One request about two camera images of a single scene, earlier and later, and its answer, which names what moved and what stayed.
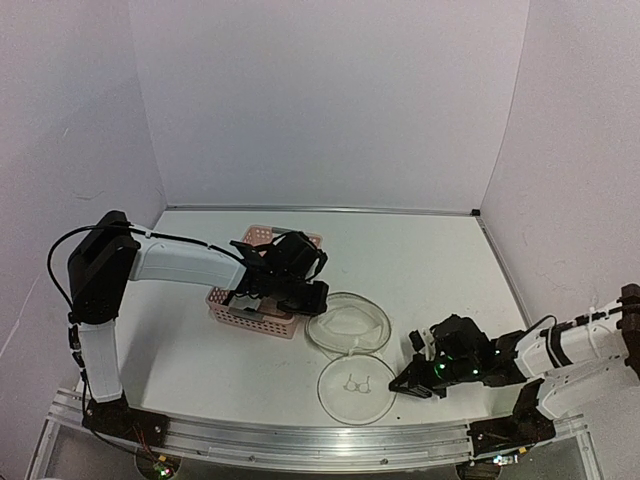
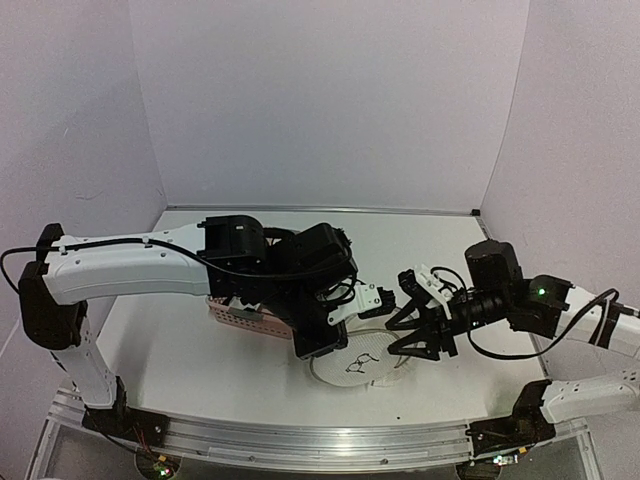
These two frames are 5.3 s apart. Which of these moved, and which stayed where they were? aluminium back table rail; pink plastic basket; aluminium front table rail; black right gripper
Moved: black right gripper
Stayed: pink plastic basket; aluminium front table rail; aluminium back table rail
